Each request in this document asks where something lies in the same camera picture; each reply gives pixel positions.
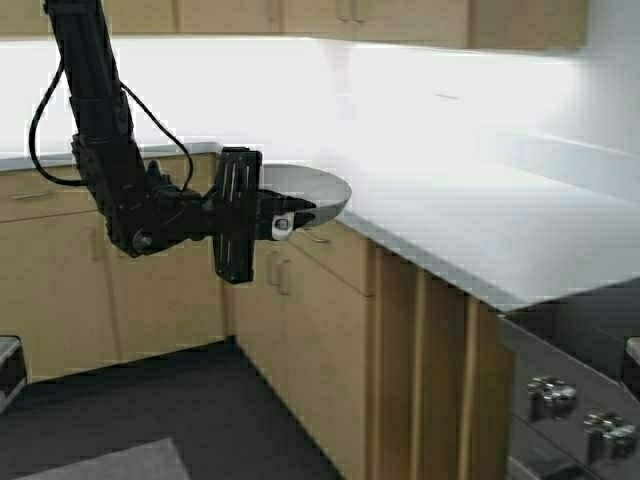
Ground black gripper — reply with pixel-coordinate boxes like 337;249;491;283
204;147;316;284

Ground white frying pan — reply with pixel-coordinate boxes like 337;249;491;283
259;164;352;230

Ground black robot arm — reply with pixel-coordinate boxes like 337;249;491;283
43;1;317;284

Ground light wood lower cabinets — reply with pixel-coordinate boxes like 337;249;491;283
1;171;512;479

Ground light wood cabinets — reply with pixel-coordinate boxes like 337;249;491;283
0;0;589;51
1;171;512;479

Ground grey floor mat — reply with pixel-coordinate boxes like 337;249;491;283
23;438;191;480

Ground light wood upper cabinets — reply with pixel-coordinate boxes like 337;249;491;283
0;0;589;51

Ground chrome stove knob left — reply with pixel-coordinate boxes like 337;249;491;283
527;376;578;422

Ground chrome stove knob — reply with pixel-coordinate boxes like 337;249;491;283
527;376;578;422
583;412;639;463

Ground stainless steel oven range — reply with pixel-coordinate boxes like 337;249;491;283
499;280;639;480

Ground chrome stove knob middle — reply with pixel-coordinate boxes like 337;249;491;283
583;412;639;463

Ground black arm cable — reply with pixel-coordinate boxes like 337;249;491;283
28;59;194;193

